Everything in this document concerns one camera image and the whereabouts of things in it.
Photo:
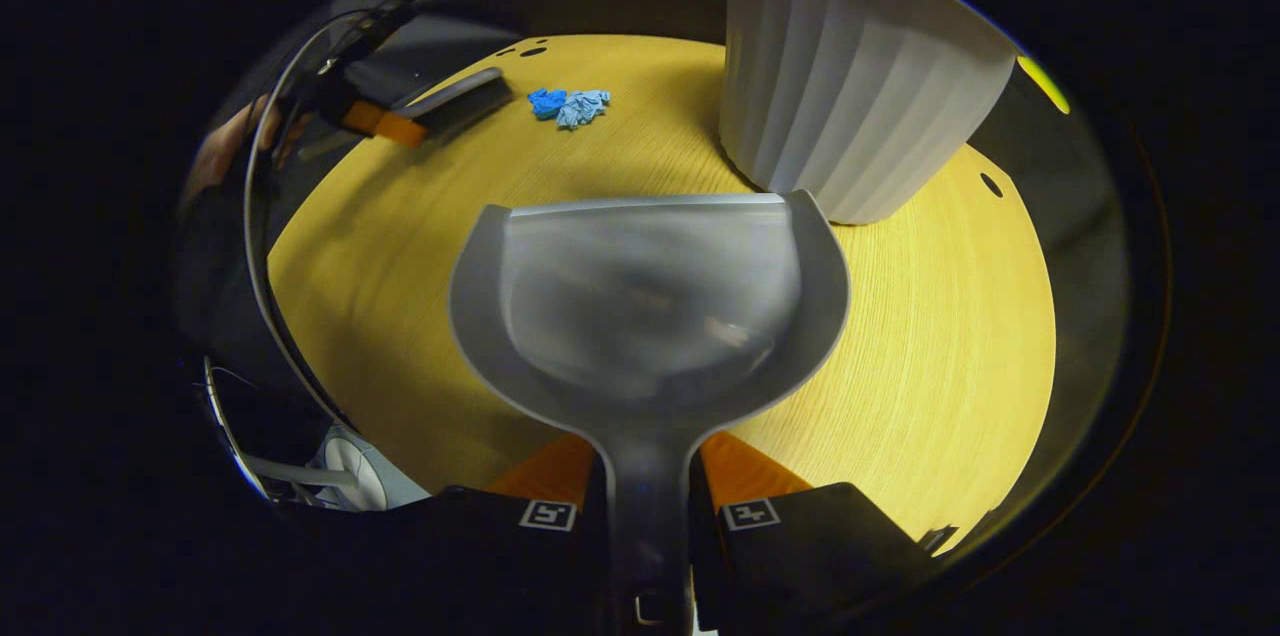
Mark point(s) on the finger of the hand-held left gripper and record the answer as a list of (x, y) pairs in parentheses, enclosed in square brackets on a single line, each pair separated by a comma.
[(385, 124)]

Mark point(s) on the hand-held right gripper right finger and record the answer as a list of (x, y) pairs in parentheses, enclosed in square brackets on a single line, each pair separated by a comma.
[(800, 566)]

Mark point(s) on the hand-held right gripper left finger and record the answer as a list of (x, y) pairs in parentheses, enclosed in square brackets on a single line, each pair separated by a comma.
[(480, 556)]

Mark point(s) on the dark blue paper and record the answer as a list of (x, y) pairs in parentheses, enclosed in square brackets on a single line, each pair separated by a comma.
[(546, 102)]

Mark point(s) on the light blue paper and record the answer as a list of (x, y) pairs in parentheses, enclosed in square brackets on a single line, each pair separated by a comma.
[(584, 107)]

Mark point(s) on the grey plastic dustpan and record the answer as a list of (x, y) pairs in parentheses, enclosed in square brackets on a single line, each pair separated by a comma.
[(650, 316)]

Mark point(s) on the white ribbed garbage bin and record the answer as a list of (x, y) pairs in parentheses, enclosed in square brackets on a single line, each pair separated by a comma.
[(850, 86)]

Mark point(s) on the wooden desktop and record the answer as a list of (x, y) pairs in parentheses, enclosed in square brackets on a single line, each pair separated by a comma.
[(900, 366)]

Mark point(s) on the white rounded object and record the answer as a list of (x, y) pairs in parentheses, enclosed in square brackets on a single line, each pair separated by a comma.
[(362, 471)]

